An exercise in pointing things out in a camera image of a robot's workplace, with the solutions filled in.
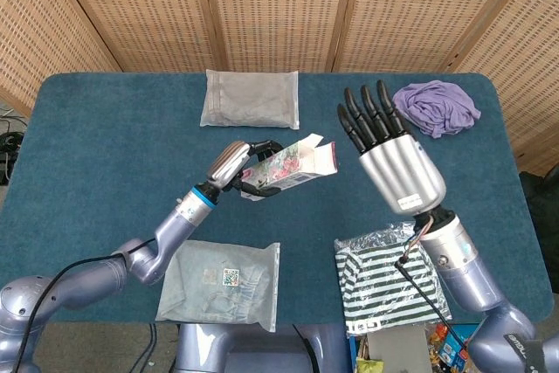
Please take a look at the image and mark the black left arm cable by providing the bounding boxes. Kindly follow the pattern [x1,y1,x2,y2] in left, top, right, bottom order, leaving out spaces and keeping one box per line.
[8,237,158,373]

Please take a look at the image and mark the wicker folding screen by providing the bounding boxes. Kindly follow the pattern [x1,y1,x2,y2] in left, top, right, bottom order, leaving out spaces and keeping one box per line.
[0,0,559,173]

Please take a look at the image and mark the grey packaged cloth top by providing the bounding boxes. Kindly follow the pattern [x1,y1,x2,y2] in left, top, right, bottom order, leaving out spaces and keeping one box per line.
[199,69,300,131]

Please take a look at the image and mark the jeans in frosted zip bag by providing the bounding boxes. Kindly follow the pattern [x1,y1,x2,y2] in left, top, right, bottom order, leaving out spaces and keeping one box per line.
[155,239,281,333]

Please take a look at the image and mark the crumpled purple cloth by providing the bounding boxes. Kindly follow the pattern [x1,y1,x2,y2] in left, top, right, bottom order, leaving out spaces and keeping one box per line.
[391,79,482,140]

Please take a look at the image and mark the black floor cables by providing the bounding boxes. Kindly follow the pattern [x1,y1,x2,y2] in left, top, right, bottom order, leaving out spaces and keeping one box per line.
[0,106,28,186]

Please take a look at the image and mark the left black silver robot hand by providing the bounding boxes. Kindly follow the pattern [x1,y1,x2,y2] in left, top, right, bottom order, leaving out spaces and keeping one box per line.
[205,139,285,202]

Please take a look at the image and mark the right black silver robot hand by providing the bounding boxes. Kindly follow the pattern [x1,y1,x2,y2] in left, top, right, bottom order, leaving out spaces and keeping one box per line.
[336,79,447,217]

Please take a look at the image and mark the lavender robot torso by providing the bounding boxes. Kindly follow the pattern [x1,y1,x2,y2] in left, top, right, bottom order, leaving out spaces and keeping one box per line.
[174,323,355,373]

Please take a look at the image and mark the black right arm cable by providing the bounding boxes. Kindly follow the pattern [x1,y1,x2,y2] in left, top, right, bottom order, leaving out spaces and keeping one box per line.
[394,211,472,348]

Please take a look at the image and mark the yellow green pouch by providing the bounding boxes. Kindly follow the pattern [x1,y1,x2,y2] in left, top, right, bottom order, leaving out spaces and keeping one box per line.
[355,357,385,373]

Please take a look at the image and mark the grey flat board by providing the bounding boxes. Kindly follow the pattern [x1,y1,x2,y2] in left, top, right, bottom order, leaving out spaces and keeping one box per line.
[365,328,432,373]

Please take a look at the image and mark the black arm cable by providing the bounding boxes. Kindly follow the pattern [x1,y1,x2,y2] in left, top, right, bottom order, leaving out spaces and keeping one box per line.
[394,211,472,348]
[8,237,158,373]

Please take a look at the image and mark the blue carpet table cover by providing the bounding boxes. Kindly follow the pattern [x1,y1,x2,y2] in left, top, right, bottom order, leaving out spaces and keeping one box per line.
[2,72,554,326]

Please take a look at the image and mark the striped shirt in clear bag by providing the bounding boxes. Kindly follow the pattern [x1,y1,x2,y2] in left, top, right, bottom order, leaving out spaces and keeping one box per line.
[333,222,453,339]

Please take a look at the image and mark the floral toothpaste carton box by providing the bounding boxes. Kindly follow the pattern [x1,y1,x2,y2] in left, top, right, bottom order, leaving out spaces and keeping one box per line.
[241,132,340,200]

